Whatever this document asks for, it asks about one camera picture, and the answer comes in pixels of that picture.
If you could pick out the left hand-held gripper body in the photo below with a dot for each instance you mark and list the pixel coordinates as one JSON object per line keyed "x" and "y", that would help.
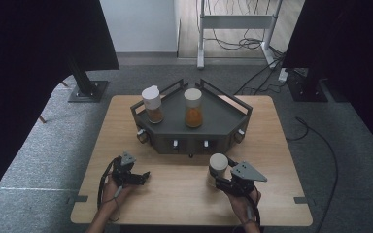
{"x": 122, "y": 174}

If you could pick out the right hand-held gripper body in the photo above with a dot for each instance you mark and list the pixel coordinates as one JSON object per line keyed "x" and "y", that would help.
{"x": 247, "y": 174}

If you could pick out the pale spice jar white lid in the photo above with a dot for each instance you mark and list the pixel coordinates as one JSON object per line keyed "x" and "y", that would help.
{"x": 218, "y": 165}

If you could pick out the black corner shelf rack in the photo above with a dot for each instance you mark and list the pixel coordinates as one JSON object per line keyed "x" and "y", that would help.
{"x": 220, "y": 113}

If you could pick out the orange spice jar white lid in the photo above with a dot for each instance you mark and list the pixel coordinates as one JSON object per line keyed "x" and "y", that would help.
{"x": 193, "y": 110}

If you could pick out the brown spice jar flip lid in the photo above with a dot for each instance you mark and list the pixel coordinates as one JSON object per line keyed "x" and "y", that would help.
{"x": 153, "y": 103}

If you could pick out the person's left hand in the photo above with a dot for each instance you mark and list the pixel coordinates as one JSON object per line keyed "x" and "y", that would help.
{"x": 110, "y": 194}

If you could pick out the person's right hand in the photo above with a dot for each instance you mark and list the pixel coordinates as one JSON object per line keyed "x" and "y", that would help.
{"x": 239, "y": 207}

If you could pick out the brown wooden leg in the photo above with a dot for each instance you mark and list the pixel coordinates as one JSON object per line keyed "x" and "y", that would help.
{"x": 64, "y": 83}
{"x": 42, "y": 119}

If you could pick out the white power strip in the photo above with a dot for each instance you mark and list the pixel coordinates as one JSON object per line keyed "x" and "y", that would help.
{"x": 283, "y": 75}

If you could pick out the black stand base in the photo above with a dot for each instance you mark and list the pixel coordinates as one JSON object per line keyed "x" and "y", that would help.
{"x": 307, "y": 90}

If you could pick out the large black curtain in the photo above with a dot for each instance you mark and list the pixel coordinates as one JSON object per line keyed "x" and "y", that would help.
{"x": 29, "y": 64}

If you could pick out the black stand with base plate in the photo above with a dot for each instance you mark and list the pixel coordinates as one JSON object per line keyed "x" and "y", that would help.
{"x": 87, "y": 90}

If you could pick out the white metal desk frame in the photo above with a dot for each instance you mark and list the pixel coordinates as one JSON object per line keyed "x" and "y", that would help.
{"x": 236, "y": 21}

